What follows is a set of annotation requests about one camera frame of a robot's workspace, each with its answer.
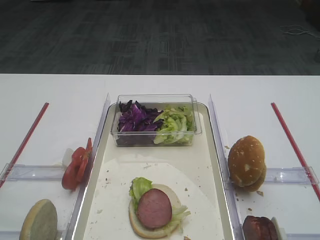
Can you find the purple cabbage pile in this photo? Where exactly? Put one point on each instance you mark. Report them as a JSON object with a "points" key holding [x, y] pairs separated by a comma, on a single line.
{"points": [[135, 117]]}

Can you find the left long clear divider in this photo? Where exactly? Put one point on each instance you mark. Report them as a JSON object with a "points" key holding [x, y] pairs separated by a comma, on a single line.
{"points": [[70, 232]]}

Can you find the round pink sausage slice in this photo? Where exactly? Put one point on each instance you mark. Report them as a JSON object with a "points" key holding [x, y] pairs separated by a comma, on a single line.
{"points": [[154, 209]]}

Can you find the upper left clear holder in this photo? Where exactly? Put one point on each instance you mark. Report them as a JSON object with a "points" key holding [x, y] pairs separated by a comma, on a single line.
{"points": [[21, 172]]}

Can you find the cream metal serving tray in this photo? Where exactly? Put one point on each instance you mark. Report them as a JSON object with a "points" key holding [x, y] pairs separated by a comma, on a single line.
{"points": [[192, 172]]}

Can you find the upright bun half left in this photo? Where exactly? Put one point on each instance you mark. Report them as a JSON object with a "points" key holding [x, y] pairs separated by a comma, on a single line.
{"points": [[41, 222]]}

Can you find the long clear divider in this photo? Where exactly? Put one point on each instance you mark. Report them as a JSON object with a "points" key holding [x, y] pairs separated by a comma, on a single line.
{"points": [[228, 189], [70, 232]]}

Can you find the red tomato slices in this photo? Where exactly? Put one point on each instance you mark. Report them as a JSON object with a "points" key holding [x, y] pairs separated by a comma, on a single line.
{"points": [[75, 171]]}

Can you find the dark meat patties stack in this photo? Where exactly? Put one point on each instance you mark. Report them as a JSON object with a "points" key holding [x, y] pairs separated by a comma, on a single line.
{"points": [[259, 228]]}

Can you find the right long clear divider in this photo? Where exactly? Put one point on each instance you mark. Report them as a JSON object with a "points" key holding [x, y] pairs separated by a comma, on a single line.
{"points": [[228, 189]]}

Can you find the upper right clear holder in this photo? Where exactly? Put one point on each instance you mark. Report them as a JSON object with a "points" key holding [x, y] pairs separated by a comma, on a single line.
{"points": [[294, 175]]}

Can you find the sesame bun tops right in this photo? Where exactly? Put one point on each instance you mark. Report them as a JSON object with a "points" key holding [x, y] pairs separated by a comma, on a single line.
{"points": [[246, 163]]}

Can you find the red straw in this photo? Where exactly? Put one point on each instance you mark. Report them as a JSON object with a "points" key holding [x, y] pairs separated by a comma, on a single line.
{"points": [[297, 151], [27, 140]]}

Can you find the green lettuce pile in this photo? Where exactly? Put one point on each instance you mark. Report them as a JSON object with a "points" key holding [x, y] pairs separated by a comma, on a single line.
{"points": [[175, 121]]}

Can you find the right red straw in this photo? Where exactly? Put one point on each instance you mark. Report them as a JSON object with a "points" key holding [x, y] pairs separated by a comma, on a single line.
{"points": [[297, 151]]}

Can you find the clear plastic salad box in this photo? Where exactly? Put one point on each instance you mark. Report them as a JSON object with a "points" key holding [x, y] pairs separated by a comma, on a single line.
{"points": [[159, 101]]}

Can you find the left red straw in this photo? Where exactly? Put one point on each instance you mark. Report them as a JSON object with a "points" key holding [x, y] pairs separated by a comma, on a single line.
{"points": [[27, 140]]}

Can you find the bottom bun on tray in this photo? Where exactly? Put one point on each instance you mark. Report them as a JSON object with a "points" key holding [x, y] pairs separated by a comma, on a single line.
{"points": [[179, 214]]}

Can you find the lettuce leaf on bun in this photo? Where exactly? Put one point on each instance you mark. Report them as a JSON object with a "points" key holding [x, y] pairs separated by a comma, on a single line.
{"points": [[139, 186]]}

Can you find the clear holder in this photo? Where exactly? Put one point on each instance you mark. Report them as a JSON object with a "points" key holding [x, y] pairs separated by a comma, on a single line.
{"points": [[294, 175], [21, 172]]}

